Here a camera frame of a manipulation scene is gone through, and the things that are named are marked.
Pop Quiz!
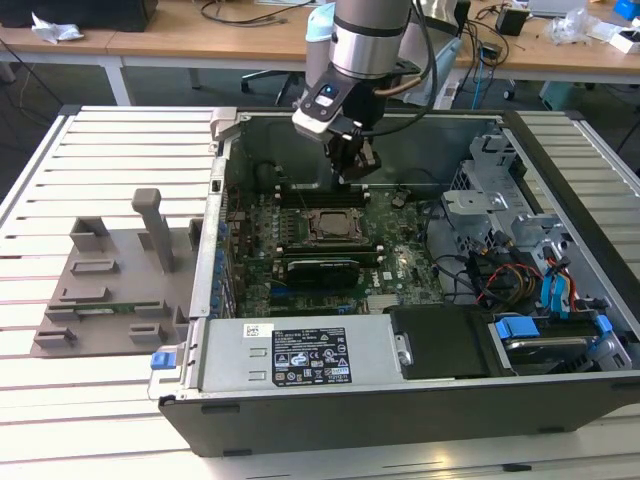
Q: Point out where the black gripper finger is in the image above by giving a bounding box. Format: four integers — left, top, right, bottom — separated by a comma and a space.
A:
327, 133, 359, 184
349, 142, 383, 182

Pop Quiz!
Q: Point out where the silver CPU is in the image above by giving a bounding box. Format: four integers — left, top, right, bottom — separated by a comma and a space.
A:
318, 212, 352, 237

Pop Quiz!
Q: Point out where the black cylindrical component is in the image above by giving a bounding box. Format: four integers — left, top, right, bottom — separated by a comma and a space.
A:
255, 162, 279, 194

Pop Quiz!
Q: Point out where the white remote control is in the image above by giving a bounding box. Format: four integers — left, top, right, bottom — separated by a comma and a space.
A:
433, 82, 459, 110

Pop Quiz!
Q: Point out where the green motherboard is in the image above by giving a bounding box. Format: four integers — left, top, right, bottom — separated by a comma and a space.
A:
224, 187, 446, 319

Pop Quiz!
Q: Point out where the black office chair base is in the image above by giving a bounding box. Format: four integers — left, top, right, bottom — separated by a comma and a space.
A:
241, 67, 307, 107

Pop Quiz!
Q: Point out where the silver metal drive cage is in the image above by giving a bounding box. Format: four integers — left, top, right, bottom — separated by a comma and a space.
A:
440, 130, 574, 266

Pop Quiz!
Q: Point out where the black graphics card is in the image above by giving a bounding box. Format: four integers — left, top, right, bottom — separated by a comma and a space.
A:
284, 255, 362, 291

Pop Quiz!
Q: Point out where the silver chipset heatsink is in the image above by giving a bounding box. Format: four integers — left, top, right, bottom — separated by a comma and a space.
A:
367, 294, 401, 314

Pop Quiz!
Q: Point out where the small black box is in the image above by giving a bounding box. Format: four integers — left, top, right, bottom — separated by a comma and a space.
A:
494, 7, 529, 36

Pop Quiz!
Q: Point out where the black plastic shroud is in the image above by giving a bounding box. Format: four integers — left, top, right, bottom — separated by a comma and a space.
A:
388, 304, 494, 381

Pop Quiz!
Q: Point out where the teal plastic box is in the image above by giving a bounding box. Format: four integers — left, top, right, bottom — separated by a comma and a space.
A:
539, 79, 596, 111

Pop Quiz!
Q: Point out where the white flat device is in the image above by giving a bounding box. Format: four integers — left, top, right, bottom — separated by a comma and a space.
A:
528, 0, 587, 16

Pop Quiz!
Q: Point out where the clear plastic bag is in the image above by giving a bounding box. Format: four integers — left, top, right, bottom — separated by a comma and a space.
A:
542, 7, 601, 46

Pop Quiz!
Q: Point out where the hard disk in blue carrier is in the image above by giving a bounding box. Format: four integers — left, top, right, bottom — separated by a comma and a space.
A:
487, 312, 614, 376

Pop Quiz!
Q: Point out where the silver power supply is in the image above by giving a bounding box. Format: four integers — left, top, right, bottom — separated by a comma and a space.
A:
182, 314, 401, 396

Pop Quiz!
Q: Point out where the grey parts rack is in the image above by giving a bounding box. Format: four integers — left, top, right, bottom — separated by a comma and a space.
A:
29, 187, 204, 359

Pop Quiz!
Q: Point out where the black PC case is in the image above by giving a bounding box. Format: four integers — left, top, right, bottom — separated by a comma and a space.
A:
148, 107, 640, 459

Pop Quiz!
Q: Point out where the small white box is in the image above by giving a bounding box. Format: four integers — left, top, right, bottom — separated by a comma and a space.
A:
607, 27, 640, 54

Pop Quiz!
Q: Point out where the green RAM stick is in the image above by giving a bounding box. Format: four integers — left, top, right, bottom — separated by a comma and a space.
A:
73, 302, 136, 317

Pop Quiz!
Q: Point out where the large black box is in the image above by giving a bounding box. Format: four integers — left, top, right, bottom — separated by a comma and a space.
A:
0, 0, 159, 31

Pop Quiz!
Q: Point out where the crumpled white paper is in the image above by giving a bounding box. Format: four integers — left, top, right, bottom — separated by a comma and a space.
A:
31, 12, 86, 44

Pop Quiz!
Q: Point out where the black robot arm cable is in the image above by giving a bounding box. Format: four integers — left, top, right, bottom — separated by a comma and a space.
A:
357, 0, 440, 137

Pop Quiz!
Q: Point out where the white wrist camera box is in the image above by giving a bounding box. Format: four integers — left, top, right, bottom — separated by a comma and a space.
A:
292, 82, 351, 141

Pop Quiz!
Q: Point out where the grey case handle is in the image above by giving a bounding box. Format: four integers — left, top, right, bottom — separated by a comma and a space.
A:
209, 108, 241, 144

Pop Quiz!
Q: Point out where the wooden desk white frame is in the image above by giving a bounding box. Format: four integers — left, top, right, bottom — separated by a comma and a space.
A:
0, 0, 334, 106
452, 0, 640, 86

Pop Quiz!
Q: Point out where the yellow red wire bundle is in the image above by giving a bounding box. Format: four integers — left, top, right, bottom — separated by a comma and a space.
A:
477, 263, 545, 304

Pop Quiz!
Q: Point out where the blue flat wire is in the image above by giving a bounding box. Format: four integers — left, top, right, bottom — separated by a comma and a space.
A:
541, 257, 576, 321

